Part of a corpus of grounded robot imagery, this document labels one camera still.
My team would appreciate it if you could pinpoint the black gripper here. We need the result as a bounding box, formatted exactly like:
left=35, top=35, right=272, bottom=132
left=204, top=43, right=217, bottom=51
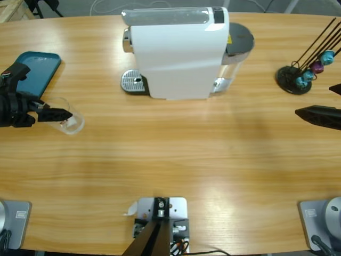
left=0, top=92, right=73, bottom=128

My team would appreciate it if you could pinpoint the black base cable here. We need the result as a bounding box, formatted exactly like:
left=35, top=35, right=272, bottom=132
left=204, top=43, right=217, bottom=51
left=0, top=229, right=13, bottom=251
left=311, top=234, right=335, bottom=256

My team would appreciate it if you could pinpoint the white capsule coffee machine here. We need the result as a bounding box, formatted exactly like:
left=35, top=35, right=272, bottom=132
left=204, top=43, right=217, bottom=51
left=121, top=6, right=230, bottom=101

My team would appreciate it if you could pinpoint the teal coffee capsule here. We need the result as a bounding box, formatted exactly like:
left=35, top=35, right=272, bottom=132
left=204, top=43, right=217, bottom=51
left=320, top=50, right=335, bottom=66

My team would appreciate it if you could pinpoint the black chair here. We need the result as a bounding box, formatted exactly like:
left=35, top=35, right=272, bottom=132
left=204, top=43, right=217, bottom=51
left=25, top=0, right=64, bottom=19

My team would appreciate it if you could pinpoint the clear water tank grey lid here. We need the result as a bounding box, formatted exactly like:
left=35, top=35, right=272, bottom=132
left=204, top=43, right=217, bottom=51
left=212, top=22, right=255, bottom=94

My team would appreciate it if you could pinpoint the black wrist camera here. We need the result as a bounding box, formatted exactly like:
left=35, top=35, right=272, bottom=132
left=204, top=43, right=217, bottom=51
left=0, top=62, right=31, bottom=93

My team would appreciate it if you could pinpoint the clear glass cup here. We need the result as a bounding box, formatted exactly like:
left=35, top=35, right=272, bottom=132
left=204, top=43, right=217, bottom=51
left=42, top=96, right=86, bottom=135

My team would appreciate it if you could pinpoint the teal plastic tray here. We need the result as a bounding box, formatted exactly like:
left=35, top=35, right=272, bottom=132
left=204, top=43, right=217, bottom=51
left=14, top=51, right=62, bottom=99

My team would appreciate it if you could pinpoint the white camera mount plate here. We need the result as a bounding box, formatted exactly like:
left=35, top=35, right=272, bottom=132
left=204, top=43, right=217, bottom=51
left=136, top=196, right=190, bottom=254

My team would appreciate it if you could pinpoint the black camera post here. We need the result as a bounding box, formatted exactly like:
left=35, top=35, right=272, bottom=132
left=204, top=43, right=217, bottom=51
left=122, top=196, right=171, bottom=256

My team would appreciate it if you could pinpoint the orange and black wire bundle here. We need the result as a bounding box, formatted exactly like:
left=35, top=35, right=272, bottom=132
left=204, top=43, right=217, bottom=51
left=170, top=238, right=190, bottom=254

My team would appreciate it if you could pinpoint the black mount clamp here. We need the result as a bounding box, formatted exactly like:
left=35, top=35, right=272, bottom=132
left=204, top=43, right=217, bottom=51
left=133, top=218, right=148, bottom=238
left=172, top=218, right=190, bottom=242

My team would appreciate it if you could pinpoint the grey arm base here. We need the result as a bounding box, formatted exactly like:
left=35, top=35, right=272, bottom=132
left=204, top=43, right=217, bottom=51
left=297, top=196, right=341, bottom=252
left=0, top=199, right=32, bottom=251

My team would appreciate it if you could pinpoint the white metal table frame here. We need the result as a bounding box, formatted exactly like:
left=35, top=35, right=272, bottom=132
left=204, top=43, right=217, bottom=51
left=285, top=0, right=299, bottom=13

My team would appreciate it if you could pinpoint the chrome drip tray grate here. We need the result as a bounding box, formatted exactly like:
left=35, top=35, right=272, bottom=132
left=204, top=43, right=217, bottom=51
left=120, top=69, right=150, bottom=96

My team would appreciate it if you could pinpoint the thin black cable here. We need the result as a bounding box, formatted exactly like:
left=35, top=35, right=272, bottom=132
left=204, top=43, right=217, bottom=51
left=189, top=249, right=230, bottom=256

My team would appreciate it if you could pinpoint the silver coffee machine lever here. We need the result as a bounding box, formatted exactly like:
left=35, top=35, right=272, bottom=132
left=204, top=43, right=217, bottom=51
left=121, top=7, right=210, bottom=27

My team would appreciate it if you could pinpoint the black capsule holder with rods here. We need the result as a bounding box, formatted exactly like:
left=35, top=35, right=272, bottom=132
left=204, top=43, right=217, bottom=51
left=275, top=17, right=341, bottom=95

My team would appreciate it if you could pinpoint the white tape tag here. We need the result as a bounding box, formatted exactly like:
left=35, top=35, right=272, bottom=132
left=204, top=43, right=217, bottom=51
left=122, top=201, right=139, bottom=217

